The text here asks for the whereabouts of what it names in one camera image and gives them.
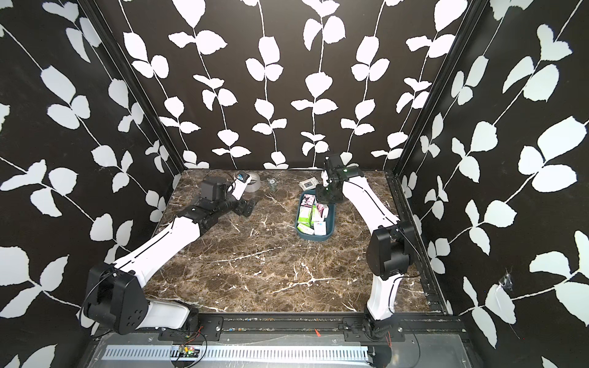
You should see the pink Kuromi tissue pack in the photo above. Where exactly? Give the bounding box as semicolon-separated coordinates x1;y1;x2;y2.
314;203;329;221
301;193;316;208

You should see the green tissue pack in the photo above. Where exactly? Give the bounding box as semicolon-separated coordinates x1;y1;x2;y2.
297;223;314;236
297;206;313;226
313;222;327;236

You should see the green tissue pack front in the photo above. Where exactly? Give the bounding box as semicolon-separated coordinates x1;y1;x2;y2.
297;223;314;236

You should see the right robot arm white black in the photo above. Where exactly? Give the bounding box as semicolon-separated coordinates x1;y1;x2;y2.
316;154;417;320

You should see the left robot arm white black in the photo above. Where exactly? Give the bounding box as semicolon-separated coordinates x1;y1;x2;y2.
81;172;255;335

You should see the small white square box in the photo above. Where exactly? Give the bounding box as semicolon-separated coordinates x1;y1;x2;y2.
299;177;320;191

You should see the teal storage box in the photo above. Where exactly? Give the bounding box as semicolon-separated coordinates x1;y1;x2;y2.
295;190;336;242

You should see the clear tape roll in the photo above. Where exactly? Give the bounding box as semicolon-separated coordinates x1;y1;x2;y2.
245;173;262;193

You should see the white perforated strip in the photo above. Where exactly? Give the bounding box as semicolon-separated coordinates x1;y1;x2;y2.
101;345;371;363

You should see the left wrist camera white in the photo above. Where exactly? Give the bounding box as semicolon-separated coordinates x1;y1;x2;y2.
231;171;251;200

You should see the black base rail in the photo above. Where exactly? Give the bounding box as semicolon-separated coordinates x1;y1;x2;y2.
91;313;470;343

